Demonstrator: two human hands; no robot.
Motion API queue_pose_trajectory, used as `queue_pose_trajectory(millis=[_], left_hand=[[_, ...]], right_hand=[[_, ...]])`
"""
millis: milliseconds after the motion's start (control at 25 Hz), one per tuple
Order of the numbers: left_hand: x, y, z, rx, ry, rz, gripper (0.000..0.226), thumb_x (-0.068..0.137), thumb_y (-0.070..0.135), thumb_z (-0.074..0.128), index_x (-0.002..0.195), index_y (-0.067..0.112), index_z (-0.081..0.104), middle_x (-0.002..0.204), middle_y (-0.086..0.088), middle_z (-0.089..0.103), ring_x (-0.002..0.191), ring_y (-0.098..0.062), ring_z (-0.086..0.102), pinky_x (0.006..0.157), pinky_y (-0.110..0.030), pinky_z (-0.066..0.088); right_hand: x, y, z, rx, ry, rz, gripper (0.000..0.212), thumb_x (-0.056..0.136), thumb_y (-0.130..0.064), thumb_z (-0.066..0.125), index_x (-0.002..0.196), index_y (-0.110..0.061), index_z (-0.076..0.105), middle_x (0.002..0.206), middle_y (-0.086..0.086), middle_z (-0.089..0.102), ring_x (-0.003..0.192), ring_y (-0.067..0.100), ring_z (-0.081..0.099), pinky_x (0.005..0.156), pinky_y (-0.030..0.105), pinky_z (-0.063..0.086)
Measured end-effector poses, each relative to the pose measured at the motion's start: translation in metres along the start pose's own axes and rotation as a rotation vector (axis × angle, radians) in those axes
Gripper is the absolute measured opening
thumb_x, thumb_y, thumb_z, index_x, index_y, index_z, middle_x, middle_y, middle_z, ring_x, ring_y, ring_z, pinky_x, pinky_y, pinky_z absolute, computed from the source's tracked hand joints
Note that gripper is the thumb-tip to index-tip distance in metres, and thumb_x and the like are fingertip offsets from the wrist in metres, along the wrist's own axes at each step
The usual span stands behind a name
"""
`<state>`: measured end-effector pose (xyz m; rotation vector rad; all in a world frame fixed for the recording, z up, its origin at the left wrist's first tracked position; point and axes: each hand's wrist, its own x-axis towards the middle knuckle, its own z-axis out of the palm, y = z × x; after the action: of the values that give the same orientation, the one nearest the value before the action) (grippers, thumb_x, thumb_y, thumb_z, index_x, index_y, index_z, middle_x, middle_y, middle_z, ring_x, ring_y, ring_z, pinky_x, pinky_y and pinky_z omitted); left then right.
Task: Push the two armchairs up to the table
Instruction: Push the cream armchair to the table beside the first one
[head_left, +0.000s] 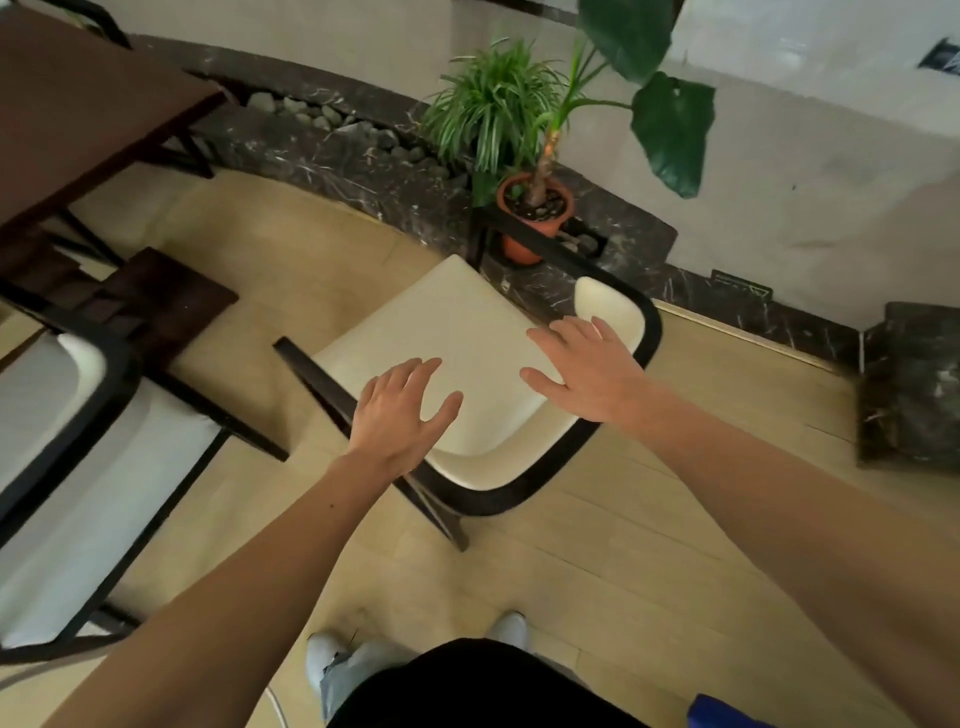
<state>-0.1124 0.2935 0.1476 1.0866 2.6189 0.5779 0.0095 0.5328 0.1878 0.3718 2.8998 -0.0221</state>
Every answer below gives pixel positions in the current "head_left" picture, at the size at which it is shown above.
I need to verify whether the person's left hand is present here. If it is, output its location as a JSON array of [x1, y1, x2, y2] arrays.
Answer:
[[346, 357, 465, 481]]

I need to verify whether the person's right hand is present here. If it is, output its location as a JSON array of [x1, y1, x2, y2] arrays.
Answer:
[[519, 316, 661, 429]]

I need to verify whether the cream cushioned black armchair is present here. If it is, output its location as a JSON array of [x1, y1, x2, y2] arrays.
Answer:
[[273, 206, 665, 553]]

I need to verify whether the grey cushioned black armchair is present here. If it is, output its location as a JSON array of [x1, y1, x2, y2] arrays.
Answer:
[[0, 277, 290, 667]]

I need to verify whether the person's left forearm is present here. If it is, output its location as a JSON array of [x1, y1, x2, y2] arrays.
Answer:
[[41, 449, 406, 728]]

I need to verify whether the person's right forearm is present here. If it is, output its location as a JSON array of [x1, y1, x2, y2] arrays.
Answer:
[[622, 382, 960, 728]]

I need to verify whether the person's white right shoe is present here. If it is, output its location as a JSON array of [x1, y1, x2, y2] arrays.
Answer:
[[487, 611, 529, 650]]

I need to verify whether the person's white shoe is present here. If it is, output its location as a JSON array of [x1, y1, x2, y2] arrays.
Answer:
[[305, 632, 350, 703], [487, 611, 529, 650]]

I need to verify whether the person's white left shoe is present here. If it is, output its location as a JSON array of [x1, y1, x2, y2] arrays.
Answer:
[[305, 632, 350, 703]]

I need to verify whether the person's black shirt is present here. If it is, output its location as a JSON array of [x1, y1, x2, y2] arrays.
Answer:
[[326, 637, 650, 728]]

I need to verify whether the terracotta plant pot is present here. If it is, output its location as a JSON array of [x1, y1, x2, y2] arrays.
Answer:
[[496, 172, 577, 268]]

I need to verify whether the dark rectangular skirting plate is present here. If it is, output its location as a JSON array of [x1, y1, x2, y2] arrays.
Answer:
[[710, 268, 774, 303]]

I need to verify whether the broad-leaved green plant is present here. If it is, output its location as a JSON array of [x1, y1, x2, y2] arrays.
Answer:
[[524, 0, 718, 211]]

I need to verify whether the row of grey pebbles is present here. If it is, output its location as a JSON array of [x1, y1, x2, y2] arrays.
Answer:
[[247, 89, 470, 189]]

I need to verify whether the thin-leaved green grass plant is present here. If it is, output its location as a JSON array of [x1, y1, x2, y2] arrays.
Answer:
[[419, 37, 571, 208]]

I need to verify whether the blue fabric item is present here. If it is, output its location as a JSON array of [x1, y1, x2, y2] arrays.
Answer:
[[686, 693, 778, 728]]

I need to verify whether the dark brown wooden table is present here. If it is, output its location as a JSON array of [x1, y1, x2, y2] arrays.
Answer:
[[0, 5, 240, 369]]

